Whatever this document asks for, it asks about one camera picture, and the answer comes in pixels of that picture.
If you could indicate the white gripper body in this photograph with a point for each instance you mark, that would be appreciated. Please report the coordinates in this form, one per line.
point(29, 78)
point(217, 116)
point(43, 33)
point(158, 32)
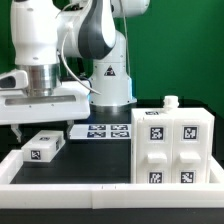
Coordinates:
point(69, 101)

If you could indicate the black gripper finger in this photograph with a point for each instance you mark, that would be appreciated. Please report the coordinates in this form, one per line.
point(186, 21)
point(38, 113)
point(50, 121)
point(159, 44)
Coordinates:
point(70, 124)
point(16, 131)

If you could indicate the white cabinet top box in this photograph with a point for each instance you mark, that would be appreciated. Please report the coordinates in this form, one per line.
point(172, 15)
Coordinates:
point(44, 146)

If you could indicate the white cabinet body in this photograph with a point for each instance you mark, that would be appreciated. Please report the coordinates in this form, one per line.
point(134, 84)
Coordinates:
point(170, 110)

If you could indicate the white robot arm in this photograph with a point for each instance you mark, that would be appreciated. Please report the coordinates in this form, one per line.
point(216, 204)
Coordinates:
point(67, 61)

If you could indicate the white base tag plate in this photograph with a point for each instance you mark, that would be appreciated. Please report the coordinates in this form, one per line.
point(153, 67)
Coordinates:
point(100, 131)

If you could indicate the white U-shaped obstacle fence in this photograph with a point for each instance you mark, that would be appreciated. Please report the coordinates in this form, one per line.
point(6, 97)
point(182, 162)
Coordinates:
point(103, 196)

